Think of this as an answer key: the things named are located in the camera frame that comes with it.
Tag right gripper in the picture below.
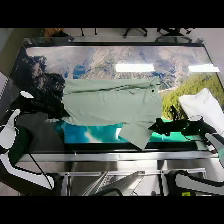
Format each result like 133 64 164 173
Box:
148 117 190 137

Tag pale green trousers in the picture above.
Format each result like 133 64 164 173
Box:
61 76 165 151

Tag white garment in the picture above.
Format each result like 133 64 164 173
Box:
178 87 224 136

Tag black chair base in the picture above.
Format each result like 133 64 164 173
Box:
155 27 195 37
122 27 149 38

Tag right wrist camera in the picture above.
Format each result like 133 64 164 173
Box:
169 105 180 122

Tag silver frame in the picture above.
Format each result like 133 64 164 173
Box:
18 150 216 197

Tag black cable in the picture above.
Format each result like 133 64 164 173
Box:
26 149 54 191

